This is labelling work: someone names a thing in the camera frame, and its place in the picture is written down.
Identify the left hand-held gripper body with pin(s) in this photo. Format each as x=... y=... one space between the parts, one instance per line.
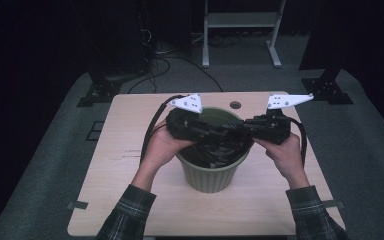
x=186 y=125

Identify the black plastic trash bag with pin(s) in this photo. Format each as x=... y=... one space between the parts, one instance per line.
x=213 y=151

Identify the white metal stand frame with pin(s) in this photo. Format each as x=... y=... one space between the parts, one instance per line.
x=241 y=19

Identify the dark cabinet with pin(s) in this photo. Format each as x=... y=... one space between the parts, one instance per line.
x=123 y=36

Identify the person's left hand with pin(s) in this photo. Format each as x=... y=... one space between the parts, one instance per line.
x=161 y=150

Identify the small brown table grommet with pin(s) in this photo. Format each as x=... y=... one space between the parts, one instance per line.
x=235 y=105

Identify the grey tape strip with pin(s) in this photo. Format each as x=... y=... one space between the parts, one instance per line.
x=335 y=204
x=78 y=205

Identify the green ribbed trash bin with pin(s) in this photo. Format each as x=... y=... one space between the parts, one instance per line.
x=210 y=178

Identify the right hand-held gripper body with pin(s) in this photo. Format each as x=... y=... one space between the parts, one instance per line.
x=275 y=128

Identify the person's right hand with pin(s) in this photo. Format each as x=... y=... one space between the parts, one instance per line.
x=286 y=156

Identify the black metal stand base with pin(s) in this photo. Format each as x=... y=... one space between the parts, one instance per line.
x=326 y=90
x=101 y=90

